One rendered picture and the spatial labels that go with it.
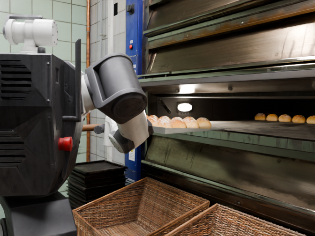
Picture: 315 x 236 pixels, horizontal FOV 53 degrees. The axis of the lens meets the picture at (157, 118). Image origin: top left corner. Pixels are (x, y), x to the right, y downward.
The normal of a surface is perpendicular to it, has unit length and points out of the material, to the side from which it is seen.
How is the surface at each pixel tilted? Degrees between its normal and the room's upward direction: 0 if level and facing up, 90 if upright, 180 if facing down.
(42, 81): 90
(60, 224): 44
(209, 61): 70
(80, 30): 90
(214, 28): 90
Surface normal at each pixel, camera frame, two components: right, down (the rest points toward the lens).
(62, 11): 0.58, 0.05
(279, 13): -0.82, 0.02
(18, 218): 0.40, -0.68
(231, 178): -0.76, -0.32
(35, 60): 0.07, 0.07
